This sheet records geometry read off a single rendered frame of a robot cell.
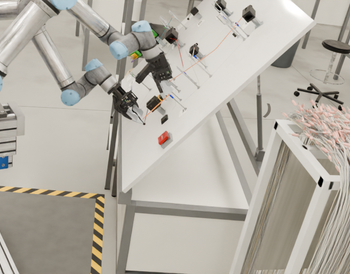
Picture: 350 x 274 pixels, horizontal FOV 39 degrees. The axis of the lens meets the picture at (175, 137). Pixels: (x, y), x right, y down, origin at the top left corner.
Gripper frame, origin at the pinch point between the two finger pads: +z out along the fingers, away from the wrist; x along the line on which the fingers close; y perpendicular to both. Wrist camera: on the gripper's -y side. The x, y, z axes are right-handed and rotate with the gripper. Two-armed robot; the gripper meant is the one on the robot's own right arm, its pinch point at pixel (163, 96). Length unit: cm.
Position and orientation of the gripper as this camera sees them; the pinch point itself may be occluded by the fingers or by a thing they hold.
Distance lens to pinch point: 226.5
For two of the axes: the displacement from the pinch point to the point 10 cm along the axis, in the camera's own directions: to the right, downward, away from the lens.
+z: 3.3, 8.0, 5.0
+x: -0.5, -5.1, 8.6
